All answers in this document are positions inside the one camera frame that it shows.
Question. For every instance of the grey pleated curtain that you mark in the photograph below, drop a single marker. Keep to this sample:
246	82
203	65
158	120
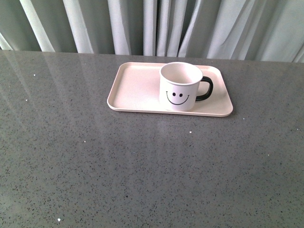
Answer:
263	30

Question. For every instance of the cream rectangular plastic tray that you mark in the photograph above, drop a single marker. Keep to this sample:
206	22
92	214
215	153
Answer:
136	89

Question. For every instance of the white smiley mug black handle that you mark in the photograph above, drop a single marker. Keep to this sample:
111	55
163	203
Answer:
182	85

